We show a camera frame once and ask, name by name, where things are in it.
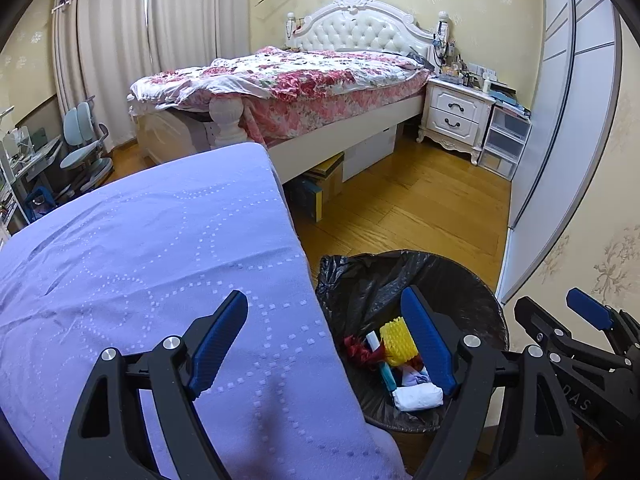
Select yellow foam fruit net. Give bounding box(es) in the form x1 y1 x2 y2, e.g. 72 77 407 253
380 316 419 367

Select red foam fruit net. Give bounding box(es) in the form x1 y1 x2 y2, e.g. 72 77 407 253
407 356 424 372

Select white blue wrapper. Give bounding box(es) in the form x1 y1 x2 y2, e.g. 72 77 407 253
366 330 397 393

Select black trash bin with bag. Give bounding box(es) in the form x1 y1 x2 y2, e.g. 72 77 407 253
316 249 509 434

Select purple bed sheet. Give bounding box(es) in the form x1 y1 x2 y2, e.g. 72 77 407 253
1 142 406 479

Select plastic drawer unit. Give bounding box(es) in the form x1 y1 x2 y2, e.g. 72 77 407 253
478 103 532 181

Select white sliding wardrobe door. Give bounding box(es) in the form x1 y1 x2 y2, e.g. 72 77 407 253
497 0 622 304

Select white nightstand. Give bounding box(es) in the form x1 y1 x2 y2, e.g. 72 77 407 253
416 78 496 166

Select white storage box under bed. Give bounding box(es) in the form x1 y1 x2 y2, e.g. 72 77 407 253
343 126 397 182

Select cardboard boxes under bed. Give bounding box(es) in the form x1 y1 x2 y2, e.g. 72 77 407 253
285 153 344 222

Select grey desk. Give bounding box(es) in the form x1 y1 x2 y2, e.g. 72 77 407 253
1 136 64 186

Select light blue desk chair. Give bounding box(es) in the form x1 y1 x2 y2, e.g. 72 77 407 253
60 96 113 200

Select white bed with tufted headboard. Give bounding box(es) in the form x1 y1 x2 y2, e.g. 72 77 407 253
127 0 436 181

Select floral pink quilt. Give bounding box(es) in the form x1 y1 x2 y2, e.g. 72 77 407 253
127 47 432 145

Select beige curtains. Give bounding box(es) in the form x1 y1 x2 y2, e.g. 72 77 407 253
51 0 250 150

